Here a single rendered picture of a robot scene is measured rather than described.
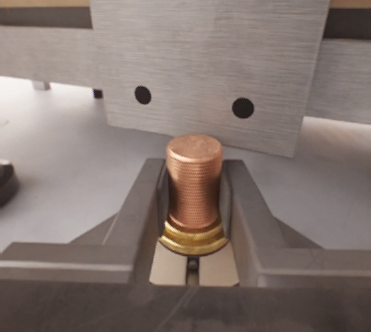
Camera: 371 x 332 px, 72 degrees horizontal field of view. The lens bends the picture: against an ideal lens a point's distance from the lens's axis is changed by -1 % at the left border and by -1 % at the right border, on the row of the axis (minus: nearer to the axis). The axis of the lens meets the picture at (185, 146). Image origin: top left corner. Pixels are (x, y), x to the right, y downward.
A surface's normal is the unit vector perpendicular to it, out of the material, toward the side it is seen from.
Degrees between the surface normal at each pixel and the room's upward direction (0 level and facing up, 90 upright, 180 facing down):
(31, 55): 90
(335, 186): 180
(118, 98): 90
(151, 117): 90
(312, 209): 180
